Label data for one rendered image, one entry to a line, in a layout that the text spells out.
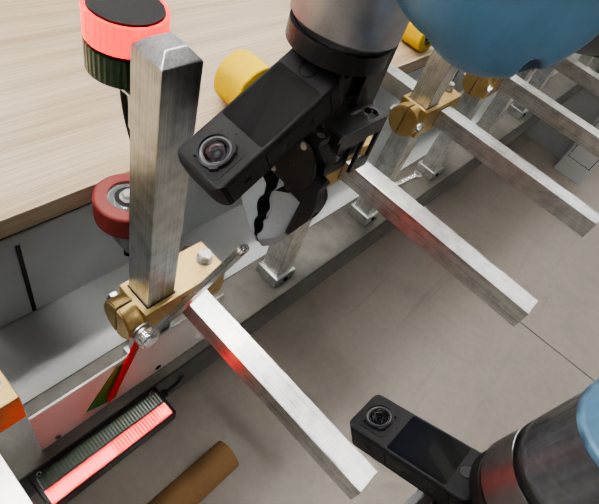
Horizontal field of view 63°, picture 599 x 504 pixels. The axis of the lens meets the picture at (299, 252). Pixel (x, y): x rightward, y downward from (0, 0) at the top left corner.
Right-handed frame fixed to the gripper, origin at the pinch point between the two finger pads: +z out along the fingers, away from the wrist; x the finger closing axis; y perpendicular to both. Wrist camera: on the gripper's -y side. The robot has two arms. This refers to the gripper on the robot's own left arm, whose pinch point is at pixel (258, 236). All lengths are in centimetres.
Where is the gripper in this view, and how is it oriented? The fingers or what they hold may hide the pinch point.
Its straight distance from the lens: 45.6
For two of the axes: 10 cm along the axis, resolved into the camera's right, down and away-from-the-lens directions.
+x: -6.9, -6.6, 3.0
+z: -2.6, 6.1, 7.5
